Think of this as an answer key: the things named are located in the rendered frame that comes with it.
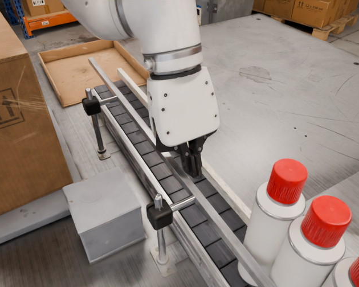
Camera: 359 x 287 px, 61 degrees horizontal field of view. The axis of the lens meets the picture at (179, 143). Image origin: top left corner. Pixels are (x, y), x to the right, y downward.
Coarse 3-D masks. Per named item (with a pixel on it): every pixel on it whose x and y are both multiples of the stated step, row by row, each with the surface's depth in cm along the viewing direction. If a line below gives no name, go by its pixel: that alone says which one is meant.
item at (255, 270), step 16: (96, 64) 72; (128, 112) 58; (144, 128) 54; (176, 176) 46; (192, 192) 43; (208, 208) 41; (224, 224) 39; (224, 240) 38; (240, 256) 36; (256, 272) 34
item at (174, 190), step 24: (120, 120) 69; (144, 120) 69; (144, 144) 63; (168, 168) 58; (168, 192) 53; (216, 192) 53; (192, 216) 49; (216, 240) 46; (240, 240) 46; (216, 264) 44
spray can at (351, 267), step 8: (336, 264) 27; (344, 264) 26; (352, 264) 25; (336, 272) 26; (344, 272) 25; (352, 272) 24; (328, 280) 27; (336, 280) 25; (344, 280) 25; (352, 280) 24
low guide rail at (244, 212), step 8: (120, 72) 79; (128, 80) 76; (136, 88) 73; (136, 96) 74; (144, 96) 70; (144, 104) 70; (208, 168) 53; (208, 176) 53; (216, 176) 52; (216, 184) 51; (224, 184) 50; (224, 192) 49; (232, 192) 49; (232, 200) 48; (240, 200) 48; (232, 208) 49; (240, 208) 46; (248, 208) 46; (240, 216) 47; (248, 216) 45
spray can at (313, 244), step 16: (320, 208) 26; (336, 208) 26; (304, 224) 27; (320, 224) 25; (336, 224) 25; (288, 240) 29; (304, 240) 28; (320, 240) 26; (336, 240) 26; (288, 256) 29; (304, 256) 27; (320, 256) 27; (336, 256) 27; (272, 272) 34; (288, 272) 30; (304, 272) 28; (320, 272) 28
